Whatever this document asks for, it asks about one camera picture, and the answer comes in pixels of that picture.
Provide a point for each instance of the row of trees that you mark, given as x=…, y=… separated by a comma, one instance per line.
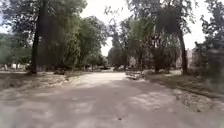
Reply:
x=133, y=43

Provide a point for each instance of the grey asphalt path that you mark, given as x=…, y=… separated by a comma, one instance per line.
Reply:
x=100, y=100

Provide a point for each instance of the large tree trunk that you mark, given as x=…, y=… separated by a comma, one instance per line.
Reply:
x=182, y=53
x=35, y=50

